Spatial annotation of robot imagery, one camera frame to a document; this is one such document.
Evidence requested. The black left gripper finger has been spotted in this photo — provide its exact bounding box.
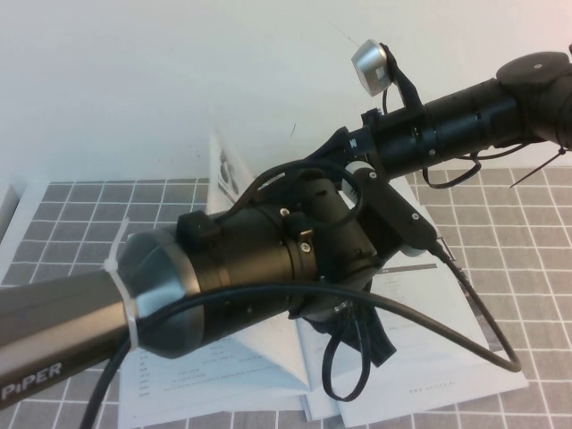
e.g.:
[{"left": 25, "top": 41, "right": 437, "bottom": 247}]
[{"left": 357, "top": 307, "right": 397, "bottom": 368}]

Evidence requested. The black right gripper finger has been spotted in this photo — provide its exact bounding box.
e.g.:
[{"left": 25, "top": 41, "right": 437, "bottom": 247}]
[{"left": 307, "top": 126, "right": 350, "bottom": 165}]

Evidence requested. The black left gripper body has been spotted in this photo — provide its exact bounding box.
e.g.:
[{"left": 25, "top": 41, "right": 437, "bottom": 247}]
[{"left": 292, "top": 266, "right": 382, "bottom": 334}]

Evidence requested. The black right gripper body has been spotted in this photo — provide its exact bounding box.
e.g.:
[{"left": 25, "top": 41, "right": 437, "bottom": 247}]
[{"left": 345, "top": 123, "right": 382, "bottom": 170}]

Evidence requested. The white product catalogue book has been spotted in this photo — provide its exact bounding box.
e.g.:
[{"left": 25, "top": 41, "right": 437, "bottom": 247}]
[{"left": 118, "top": 128, "right": 495, "bottom": 403}]

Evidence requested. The plain white booklet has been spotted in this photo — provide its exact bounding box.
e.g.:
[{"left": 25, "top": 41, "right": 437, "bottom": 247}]
[{"left": 301, "top": 388, "right": 345, "bottom": 424}]

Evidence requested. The grey white-checked tablecloth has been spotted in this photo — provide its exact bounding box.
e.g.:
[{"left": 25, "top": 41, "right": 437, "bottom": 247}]
[{"left": 0, "top": 164, "right": 572, "bottom": 429}]

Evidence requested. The black zip tie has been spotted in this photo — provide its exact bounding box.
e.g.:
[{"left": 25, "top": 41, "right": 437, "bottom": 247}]
[{"left": 509, "top": 149, "right": 568, "bottom": 189}]

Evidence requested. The white zip tie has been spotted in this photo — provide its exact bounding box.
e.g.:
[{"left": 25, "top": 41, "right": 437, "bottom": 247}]
[{"left": 103, "top": 216, "right": 145, "bottom": 350}]

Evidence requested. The thin black gripper wire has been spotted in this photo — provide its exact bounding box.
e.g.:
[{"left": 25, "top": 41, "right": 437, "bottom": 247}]
[{"left": 322, "top": 303, "right": 374, "bottom": 402}]

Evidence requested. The black left camera bracket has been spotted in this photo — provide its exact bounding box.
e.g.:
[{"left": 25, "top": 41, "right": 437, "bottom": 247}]
[{"left": 341, "top": 165, "right": 448, "bottom": 265}]

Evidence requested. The black camera bracket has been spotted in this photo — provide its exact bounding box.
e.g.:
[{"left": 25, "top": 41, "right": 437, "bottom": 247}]
[
  {"left": 379, "top": 42, "right": 424, "bottom": 111},
  {"left": 341, "top": 165, "right": 448, "bottom": 265}
]

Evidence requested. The black right camera bracket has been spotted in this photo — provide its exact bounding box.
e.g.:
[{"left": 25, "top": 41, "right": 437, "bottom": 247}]
[{"left": 379, "top": 42, "right": 424, "bottom": 111}]

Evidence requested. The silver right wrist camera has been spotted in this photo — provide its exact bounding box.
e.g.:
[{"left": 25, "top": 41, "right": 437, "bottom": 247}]
[{"left": 350, "top": 38, "right": 394, "bottom": 97}]

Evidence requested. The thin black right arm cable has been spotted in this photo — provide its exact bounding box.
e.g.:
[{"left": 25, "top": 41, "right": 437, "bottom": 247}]
[{"left": 419, "top": 142, "right": 572, "bottom": 189}]

